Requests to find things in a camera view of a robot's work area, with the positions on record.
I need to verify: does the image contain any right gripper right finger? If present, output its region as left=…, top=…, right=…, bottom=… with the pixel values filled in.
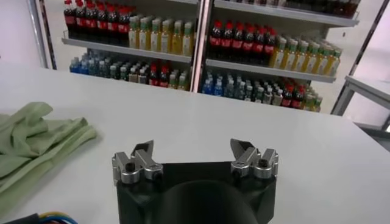
left=230, top=138, right=279, bottom=180

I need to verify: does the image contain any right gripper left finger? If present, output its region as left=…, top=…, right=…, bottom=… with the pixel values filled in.
left=111, top=139, right=164, bottom=185

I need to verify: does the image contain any light green t-shirt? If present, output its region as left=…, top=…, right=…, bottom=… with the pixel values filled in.
left=0, top=102, right=98, bottom=214

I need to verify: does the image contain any metal drinks shelving unit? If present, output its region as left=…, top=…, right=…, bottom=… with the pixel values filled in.
left=191, top=0, right=362, bottom=114
left=60, top=0, right=202, bottom=93

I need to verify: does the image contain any yellow tea bottle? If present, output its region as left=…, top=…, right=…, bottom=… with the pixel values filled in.
left=171, top=20, right=183, bottom=55
left=272, top=37, right=285, bottom=69
left=128, top=16, right=140, bottom=49
left=138, top=17, right=151, bottom=51
left=149, top=18, right=161, bottom=52
left=316, top=45, right=329, bottom=75
left=328, top=48, right=341, bottom=77
left=294, top=41, right=307, bottom=72
left=182, top=21, right=195, bottom=57
left=283, top=38, right=296, bottom=71
left=160, top=19, right=172, bottom=54
left=305, top=43, right=317, bottom=74

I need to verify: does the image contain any white metal side table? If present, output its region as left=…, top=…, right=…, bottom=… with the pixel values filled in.
left=330, top=75, right=390, bottom=131

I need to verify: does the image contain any blue yellow wire bundle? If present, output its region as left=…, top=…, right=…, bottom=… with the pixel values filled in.
left=38, top=211, right=79, bottom=224

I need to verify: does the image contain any black window frame pole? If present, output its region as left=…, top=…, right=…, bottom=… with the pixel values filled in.
left=38, top=0, right=58, bottom=71

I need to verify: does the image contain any grey window frame pole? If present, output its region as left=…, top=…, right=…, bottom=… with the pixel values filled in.
left=26, top=0, right=49, bottom=69

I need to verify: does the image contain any dark slanted frame pole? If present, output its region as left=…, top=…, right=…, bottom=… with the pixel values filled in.
left=349, top=0, right=390, bottom=77

